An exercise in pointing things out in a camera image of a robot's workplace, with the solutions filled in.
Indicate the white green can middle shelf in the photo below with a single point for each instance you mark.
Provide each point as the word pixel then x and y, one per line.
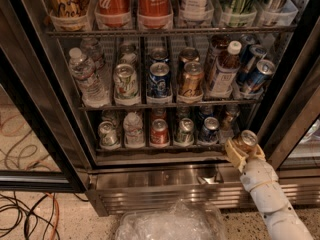
pixel 126 81

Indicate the blue tall can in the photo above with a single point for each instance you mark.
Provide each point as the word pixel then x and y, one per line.
pixel 263 71
pixel 252 55

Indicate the white green can shelf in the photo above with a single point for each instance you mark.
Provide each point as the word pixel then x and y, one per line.
pixel 126 81
pixel 108 134

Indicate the red coca cola can left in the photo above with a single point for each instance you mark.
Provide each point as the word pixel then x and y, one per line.
pixel 113 12

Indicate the blue tall can rear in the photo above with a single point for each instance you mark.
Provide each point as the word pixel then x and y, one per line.
pixel 252 55

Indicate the red coca cola can right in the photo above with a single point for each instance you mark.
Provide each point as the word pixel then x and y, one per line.
pixel 154 14

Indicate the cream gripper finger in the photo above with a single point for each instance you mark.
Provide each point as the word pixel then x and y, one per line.
pixel 236 156
pixel 257 153

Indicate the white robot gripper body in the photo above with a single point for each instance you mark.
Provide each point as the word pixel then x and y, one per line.
pixel 258 174

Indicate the fridge glass door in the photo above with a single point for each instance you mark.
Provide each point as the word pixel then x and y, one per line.
pixel 35 76
pixel 295 118

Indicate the water bottle bottom shelf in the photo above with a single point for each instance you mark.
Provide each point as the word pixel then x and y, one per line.
pixel 133 128

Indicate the fridge left glass door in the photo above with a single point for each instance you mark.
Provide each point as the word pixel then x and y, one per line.
pixel 35 76

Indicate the orange soda can rear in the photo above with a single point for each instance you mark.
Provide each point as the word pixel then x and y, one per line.
pixel 229 116

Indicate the blue can shelf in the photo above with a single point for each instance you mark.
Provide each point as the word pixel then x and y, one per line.
pixel 209 130
pixel 159 80

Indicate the tea bottle white cap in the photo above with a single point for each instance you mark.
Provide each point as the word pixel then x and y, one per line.
pixel 225 69

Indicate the water bottle shelf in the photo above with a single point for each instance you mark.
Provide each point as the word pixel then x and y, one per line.
pixel 133 128
pixel 83 70

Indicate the blue can bottom shelf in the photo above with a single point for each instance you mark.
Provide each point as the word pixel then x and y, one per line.
pixel 209 130

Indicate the white labelled bottle top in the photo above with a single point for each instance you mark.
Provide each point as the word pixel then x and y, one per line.
pixel 194 10

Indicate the green striped can top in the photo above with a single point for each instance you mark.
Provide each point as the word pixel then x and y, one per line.
pixel 236 13

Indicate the green silver can bottom shelf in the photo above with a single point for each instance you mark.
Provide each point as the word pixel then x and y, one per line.
pixel 184 132

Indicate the gold can middle shelf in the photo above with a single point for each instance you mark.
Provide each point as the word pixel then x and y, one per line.
pixel 191 79

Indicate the water bottle middle shelf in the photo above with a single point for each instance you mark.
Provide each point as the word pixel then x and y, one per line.
pixel 83 70

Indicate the orange soda can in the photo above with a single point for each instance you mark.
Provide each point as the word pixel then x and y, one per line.
pixel 229 116
pixel 246 141

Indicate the orange soda can front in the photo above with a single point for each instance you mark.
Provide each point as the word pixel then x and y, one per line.
pixel 246 141

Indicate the clear plastic bag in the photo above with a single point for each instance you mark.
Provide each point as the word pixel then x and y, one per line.
pixel 182 221

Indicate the blue tall can front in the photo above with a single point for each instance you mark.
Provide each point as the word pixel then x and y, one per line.
pixel 263 71

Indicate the white green can bottom shelf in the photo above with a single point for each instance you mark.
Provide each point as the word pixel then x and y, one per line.
pixel 108 134

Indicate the gold lacroix can top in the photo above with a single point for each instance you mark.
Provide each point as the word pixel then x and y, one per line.
pixel 68 11

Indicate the red can bottom shelf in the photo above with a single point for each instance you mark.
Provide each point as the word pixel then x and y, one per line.
pixel 159 132

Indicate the blue can middle shelf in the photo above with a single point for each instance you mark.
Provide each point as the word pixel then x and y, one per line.
pixel 159 80

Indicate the red coca cola can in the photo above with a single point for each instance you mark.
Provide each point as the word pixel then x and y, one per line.
pixel 113 12
pixel 154 14

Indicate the stainless fridge base grille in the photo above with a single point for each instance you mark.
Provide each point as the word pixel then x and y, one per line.
pixel 117 191

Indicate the fridge right glass door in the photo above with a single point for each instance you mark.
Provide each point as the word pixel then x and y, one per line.
pixel 295 118

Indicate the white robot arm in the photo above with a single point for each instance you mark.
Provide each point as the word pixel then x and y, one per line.
pixel 279 216

